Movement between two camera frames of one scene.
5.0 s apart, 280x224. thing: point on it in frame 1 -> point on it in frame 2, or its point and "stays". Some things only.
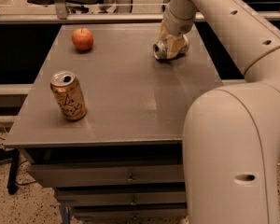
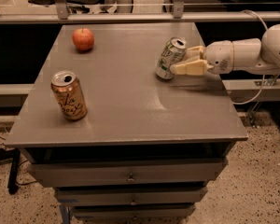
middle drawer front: x=120 y=196 stays
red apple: x=82 y=39 stays
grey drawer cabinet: x=123 y=161 stays
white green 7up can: x=161 y=49 -> x=173 y=52
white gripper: x=174 y=26 -> x=218 y=56
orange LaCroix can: x=68 y=95 stays
